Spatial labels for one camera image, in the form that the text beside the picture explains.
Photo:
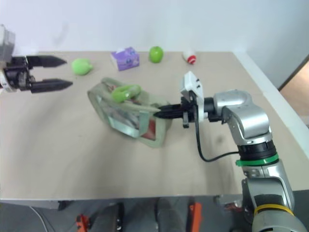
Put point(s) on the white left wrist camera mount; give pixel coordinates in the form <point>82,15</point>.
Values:
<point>6,44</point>

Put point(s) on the green apple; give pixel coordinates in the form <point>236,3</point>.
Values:
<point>156,54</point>

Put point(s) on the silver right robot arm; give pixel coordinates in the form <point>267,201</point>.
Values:
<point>253,125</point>

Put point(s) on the purple tissue box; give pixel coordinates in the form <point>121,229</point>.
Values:
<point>126,58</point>

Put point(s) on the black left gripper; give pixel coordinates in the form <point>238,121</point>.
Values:
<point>18,76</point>

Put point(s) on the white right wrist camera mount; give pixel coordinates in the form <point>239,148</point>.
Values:
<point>192,84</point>

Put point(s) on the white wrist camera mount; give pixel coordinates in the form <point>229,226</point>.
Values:
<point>6,44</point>
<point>192,84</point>

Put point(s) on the green plush toy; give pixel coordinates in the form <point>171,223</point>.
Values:
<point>81,66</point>

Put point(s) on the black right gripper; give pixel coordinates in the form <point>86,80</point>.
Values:
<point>189,110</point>

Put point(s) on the white red small bottle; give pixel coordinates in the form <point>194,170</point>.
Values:
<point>190,57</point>

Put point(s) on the orange black clamp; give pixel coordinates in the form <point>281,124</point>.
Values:
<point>82,222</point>
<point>196,213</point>

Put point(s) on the green transparent zip pouch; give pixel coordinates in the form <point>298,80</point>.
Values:
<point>125,118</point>

